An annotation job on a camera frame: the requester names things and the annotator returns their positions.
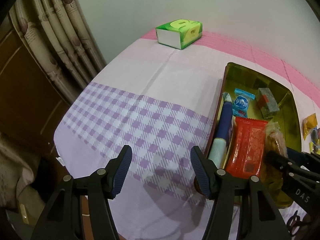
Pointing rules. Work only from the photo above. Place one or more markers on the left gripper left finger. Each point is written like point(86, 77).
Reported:
point(61, 217)

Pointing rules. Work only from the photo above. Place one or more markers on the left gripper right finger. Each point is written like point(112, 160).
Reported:
point(259, 216)

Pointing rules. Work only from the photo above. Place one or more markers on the clear bag fried snacks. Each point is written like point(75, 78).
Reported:
point(275, 154)

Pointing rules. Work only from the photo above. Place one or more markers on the yellow candy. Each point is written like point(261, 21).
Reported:
point(314, 148)

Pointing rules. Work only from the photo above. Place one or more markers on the blue dark candy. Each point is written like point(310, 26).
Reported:
point(315, 135)

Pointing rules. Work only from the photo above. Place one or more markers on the yellow orange snack bag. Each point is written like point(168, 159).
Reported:
point(309, 123)

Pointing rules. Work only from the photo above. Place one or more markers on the red snack packet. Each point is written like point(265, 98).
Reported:
point(247, 150)

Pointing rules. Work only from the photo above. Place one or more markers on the grey cake block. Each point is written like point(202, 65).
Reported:
point(266, 103)

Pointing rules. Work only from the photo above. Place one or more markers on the navy soda cracker pack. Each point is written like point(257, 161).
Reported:
point(224, 129)

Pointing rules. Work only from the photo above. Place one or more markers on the light blue pastry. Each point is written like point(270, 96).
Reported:
point(241, 102)

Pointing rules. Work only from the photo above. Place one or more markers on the maroon gold toffee tin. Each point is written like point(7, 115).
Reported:
point(255, 114)

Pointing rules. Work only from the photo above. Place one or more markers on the brown wooden furniture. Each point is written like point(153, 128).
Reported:
point(31, 108)

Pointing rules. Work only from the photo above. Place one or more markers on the pink purple checkered tablecloth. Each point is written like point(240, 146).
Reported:
point(161, 101)

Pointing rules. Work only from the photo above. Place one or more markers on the green tissue box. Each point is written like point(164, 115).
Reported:
point(179, 34)

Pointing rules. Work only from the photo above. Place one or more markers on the beige patterned curtain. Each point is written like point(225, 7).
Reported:
point(57, 38)

